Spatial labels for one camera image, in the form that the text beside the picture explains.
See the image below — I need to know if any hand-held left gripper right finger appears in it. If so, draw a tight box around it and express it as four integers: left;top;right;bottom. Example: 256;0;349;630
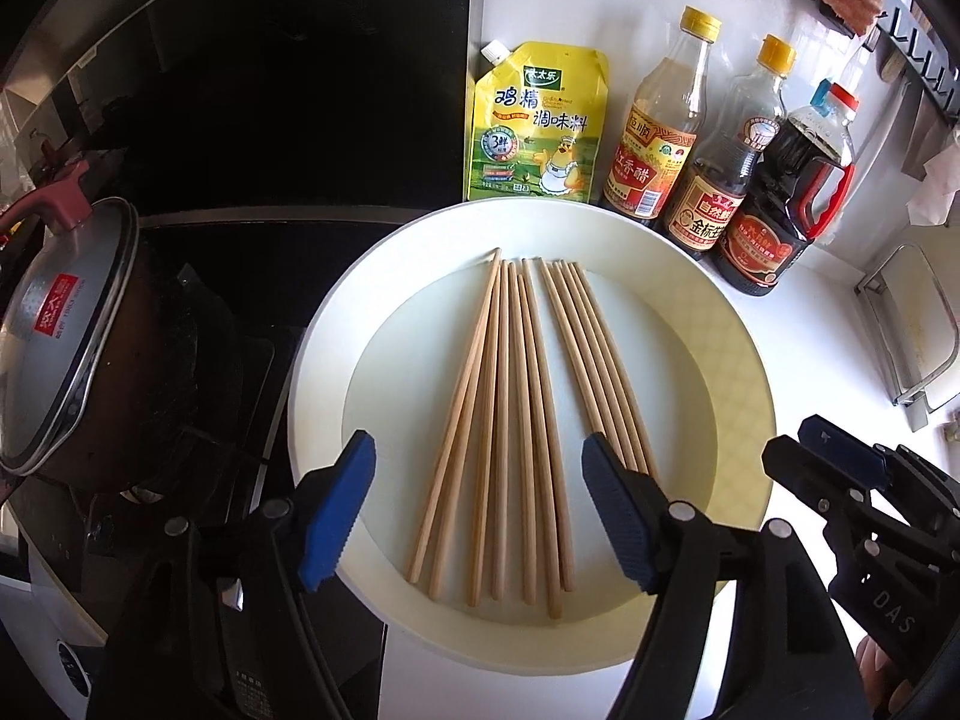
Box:
580;430;863;720

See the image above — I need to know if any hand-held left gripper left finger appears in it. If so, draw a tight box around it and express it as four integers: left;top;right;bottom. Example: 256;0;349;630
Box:
84;429;378;720

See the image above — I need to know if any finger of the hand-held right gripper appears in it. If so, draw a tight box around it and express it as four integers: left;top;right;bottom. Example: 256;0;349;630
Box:
797;414;960;515
761;433;863;533

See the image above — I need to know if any white round basin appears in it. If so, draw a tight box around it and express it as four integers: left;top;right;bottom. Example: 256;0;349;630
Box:
287;201;777;670

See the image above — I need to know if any pile of wooden chopsticks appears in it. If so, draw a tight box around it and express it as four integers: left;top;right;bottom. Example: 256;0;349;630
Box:
405;246;661;620

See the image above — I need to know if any person's right hand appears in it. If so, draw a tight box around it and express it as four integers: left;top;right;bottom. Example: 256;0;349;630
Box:
853;634;912;720

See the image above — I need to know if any metal cutting board rack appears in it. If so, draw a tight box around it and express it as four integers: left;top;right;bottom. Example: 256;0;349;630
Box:
855;242;960;432

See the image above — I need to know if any black gas stove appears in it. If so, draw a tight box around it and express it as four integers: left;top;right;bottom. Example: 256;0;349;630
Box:
0;217;391;720

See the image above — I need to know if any large red cap sauce bottle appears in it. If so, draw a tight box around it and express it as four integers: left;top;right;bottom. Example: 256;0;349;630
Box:
709;81;860;297

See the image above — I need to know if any yellow cap soy sauce bottle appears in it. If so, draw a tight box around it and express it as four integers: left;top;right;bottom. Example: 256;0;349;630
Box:
660;34;797;257

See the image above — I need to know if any white hanging cloth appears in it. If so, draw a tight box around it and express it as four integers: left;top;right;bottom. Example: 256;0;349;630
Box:
904;131;960;226

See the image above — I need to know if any white kitchen appliance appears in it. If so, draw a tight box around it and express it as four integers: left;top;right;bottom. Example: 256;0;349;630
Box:
0;499;110;720

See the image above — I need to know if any yellow cap vinegar bottle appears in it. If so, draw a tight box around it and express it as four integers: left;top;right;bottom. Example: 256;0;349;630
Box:
600;6;722;220

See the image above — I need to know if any yellow seasoning pouch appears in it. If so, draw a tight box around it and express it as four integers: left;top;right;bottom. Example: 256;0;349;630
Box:
466;41;608;203

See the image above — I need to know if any pressure cooker with red handle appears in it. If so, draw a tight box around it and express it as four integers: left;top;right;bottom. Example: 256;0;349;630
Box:
0;157;207;500

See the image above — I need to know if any black wall hook rail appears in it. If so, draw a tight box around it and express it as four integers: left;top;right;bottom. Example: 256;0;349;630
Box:
874;0;960;95

